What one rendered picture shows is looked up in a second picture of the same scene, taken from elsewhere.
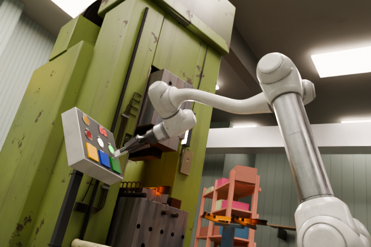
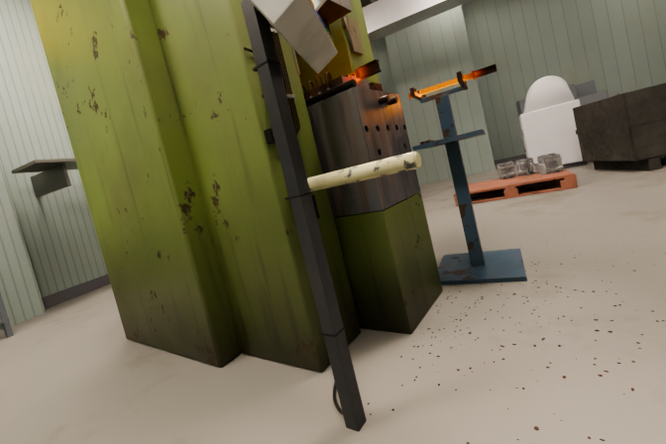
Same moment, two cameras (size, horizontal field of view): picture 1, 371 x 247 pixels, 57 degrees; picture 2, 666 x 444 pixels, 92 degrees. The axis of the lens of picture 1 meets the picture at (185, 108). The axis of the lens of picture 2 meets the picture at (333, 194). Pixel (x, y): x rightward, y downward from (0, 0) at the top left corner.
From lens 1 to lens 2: 1.02 m
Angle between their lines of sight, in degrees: 29
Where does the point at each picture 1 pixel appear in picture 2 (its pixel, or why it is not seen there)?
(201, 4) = not seen: outside the picture
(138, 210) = (356, 107)
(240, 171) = not seen: hidden behind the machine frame
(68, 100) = not seen: outside the picture
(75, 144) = not seen: outside the picture
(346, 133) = not seen: outside the picture
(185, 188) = not seen: hidden behind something
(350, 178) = (441, 44)
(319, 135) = not seen: outside the picture
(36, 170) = (156, 122)
